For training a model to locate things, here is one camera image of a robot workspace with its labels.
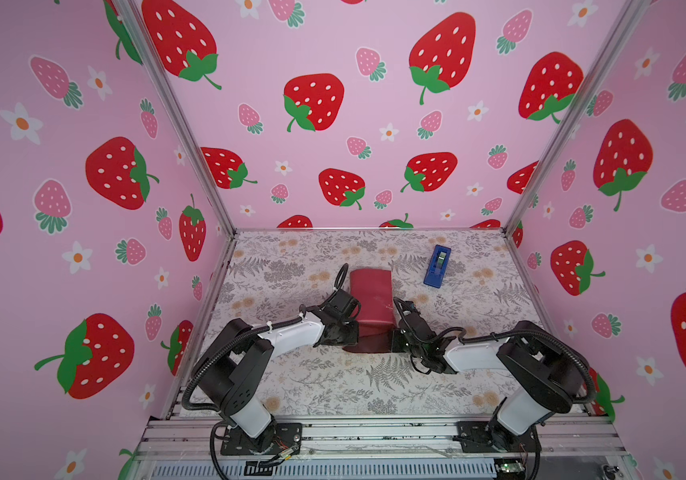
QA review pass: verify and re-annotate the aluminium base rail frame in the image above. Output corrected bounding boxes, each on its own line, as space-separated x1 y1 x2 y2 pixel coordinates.
127 414 641 479

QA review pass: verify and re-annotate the blue tape dispenser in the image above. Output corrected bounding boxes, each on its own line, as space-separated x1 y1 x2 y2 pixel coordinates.
423 245 451 288

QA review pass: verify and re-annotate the floral table mat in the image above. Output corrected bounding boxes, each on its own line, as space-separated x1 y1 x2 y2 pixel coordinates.
206 230 537 416

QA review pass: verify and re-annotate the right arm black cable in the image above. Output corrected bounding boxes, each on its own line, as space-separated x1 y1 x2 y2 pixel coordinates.
393 298 597 404

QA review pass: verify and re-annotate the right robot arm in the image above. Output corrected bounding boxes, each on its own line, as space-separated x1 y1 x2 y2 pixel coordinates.
392 298 597 452

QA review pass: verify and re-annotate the maroon wrapping paper sheet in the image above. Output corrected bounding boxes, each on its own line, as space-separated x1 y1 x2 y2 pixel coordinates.
344 268 397 354

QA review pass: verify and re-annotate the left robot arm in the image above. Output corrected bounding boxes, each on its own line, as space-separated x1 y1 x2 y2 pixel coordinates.
182 288 361 441

